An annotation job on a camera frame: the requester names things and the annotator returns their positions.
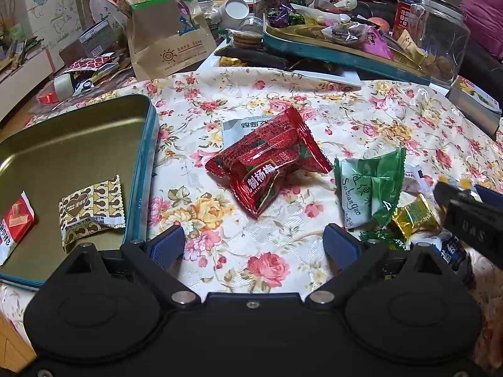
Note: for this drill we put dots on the clear pack of biscuits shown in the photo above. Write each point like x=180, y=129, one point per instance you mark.
x=246, y=39

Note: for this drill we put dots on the pink cloth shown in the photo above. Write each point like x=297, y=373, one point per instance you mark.
x=485, y=8

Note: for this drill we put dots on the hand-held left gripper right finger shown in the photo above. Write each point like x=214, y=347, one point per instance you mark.
x=338, y=243

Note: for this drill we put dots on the grey box with yellow print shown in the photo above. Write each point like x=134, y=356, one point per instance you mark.
x=475, y=102

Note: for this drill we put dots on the teal tin tray gold inside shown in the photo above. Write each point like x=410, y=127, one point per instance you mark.
x=70, y=145

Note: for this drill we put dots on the white cup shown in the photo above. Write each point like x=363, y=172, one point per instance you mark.
x=235, y=11

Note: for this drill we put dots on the green striped candy wrapper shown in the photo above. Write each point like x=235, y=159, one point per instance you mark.
x=379, y=239

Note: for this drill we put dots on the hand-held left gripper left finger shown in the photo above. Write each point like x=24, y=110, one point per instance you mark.
x=168, y=245

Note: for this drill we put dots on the glass jar with cookies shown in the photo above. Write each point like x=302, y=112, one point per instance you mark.
x=269, y=0

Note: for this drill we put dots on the green wrapped candy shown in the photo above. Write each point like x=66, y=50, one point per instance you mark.
x=297, y=17

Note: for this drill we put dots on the red white snack packet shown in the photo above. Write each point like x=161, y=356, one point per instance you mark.
x=13, y=224

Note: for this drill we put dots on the green white snack packet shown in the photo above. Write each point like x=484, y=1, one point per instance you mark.
x=365, y=184

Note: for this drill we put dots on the purple wrapped candy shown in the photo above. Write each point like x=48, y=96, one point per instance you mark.
x=278, y=16

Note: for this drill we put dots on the clear plastic jar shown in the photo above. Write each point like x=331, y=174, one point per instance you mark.
x=440, y=31

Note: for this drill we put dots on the small white packet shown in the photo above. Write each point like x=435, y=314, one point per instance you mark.
x=416, y=178

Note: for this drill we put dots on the dark blue white packet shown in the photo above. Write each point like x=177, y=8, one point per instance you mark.
x=452, y=255

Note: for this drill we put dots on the red glossy snack packet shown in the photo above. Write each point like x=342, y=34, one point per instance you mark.
x=271, y=161

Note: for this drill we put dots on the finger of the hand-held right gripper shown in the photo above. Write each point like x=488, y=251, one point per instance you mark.
x=467, y=224
x=489, y=195

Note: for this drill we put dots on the roll of clear tape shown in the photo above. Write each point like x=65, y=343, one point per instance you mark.
x=63, y=84

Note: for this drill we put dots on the small gold wrapped candy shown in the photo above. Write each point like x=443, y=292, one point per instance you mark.
x=232, y=61

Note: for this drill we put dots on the white low cabinet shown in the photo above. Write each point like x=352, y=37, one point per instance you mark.
x=23, y=82

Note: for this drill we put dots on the teal tin tray with sweets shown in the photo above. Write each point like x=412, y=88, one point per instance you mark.
x=314, y=53

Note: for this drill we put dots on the white grey snack packet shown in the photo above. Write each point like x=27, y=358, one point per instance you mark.
x=235, y=131

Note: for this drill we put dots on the large kraft paper bag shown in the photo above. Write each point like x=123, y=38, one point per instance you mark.
x=165, y=27

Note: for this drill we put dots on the pink snack packet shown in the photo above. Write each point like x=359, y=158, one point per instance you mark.
x=375, y=45

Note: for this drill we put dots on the brown cream heart-pattern packet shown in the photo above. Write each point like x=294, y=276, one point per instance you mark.
x=90, y=208

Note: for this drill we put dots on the red printed box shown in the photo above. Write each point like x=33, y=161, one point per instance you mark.
x=404, y=17

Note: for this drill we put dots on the red giraffe-pattern packet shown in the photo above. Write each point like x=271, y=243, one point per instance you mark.
x=90, y=64

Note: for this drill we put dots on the floral tablecloth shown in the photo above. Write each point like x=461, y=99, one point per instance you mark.
x=243, y=98

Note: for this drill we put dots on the gold foil candy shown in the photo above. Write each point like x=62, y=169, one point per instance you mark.
x=416, y=216

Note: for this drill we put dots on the grey cardboard box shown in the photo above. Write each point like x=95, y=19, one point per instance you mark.
x=90, y=41

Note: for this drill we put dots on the small red foil candy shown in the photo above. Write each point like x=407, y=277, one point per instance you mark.
x=48, y=98

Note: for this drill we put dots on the long dark snack packet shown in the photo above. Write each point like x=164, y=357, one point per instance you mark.
x=251, y=57

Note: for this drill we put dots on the white paper sheet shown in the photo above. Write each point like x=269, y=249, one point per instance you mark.
x=330, y=80

